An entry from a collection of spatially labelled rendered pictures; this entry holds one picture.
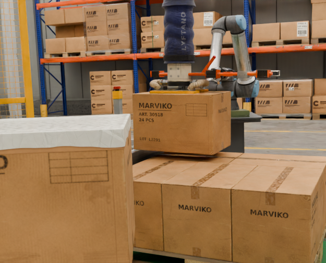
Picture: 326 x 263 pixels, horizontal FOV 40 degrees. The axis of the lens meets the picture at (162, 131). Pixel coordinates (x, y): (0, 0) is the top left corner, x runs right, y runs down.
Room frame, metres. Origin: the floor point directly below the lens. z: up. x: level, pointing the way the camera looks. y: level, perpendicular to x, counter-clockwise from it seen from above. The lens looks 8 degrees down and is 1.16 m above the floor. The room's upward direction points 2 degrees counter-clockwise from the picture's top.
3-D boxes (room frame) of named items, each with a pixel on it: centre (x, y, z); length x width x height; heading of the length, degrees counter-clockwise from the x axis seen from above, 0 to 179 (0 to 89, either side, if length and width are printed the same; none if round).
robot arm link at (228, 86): (3.43, -0.49, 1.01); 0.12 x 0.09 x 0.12; 63
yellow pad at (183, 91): (3.17, -0.09, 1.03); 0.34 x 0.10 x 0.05; 65
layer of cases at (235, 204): (2.82, -0.37, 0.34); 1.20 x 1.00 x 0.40; 65
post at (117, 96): (4.07, 0.39, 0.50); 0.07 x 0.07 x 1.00; 65
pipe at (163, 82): (3.25, -0.13, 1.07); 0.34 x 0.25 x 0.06; 65
